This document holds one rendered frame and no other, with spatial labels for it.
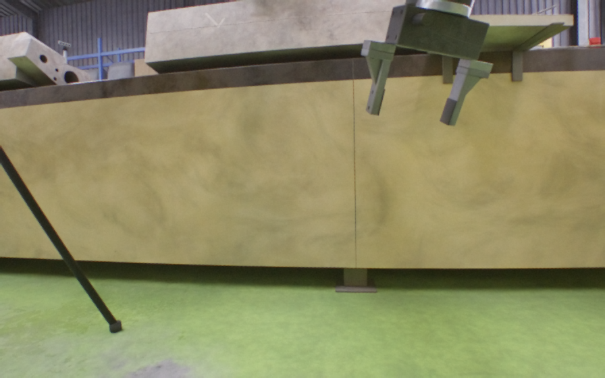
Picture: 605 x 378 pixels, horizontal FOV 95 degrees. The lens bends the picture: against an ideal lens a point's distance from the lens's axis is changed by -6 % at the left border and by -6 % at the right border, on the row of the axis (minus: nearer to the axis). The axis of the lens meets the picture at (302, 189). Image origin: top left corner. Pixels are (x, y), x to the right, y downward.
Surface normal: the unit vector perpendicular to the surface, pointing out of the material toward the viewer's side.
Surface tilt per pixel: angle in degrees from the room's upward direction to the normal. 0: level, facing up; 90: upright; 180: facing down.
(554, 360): 0
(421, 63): 90
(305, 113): 90
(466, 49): 114
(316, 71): 90
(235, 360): 0
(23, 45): 71
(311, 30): 80
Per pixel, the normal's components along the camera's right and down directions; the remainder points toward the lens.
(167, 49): -0.13, -0.09
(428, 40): 0.11, 0.47
